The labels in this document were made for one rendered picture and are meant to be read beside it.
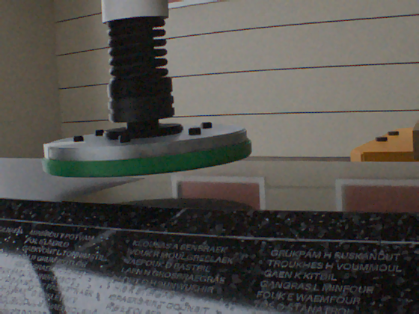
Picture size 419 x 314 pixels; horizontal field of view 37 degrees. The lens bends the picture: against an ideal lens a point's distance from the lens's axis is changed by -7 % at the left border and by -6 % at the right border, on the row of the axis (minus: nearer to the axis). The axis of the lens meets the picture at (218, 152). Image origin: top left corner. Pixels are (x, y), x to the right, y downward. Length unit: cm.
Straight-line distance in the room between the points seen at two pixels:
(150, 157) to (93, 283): 12
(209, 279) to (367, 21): 655
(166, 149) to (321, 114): 669
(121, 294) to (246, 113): 717
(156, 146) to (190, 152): 3
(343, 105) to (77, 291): 662
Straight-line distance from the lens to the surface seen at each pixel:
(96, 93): 914
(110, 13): 66
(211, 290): 52
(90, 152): 59
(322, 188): 62
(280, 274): 50
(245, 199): 59
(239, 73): 771
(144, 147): 58
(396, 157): 122
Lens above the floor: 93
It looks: 6 degrees down
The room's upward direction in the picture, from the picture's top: 4 degrees counter-clockwise
